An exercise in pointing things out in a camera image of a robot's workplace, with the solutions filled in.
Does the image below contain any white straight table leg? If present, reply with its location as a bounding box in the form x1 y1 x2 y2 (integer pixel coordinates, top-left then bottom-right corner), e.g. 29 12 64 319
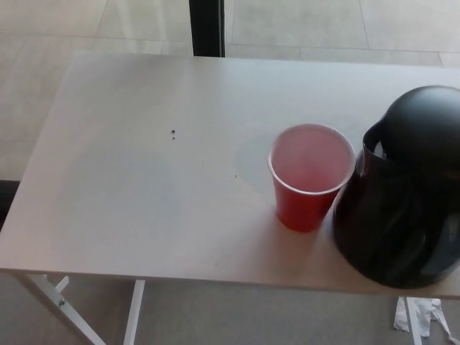
121 280 146 345

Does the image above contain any white thin table leg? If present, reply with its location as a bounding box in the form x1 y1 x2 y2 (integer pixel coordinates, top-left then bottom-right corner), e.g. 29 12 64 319
404 296 426 345

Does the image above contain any red plastic cup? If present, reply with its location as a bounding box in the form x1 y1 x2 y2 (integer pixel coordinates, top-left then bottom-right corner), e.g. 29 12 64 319
266 123 357 233

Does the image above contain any crumpled white paper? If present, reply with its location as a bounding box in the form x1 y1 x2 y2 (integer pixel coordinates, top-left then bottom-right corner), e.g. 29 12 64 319
393 296 456 343

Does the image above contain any black vertical post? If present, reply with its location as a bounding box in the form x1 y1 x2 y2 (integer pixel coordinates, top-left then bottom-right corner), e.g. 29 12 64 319
188 0 227 58

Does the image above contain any black electric kettle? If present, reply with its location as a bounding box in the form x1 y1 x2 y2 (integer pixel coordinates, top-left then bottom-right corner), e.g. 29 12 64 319
331 85 460 290

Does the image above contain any white diagonal table leg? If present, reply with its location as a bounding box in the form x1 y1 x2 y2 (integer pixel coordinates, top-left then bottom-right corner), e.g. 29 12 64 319
11 272 106 345

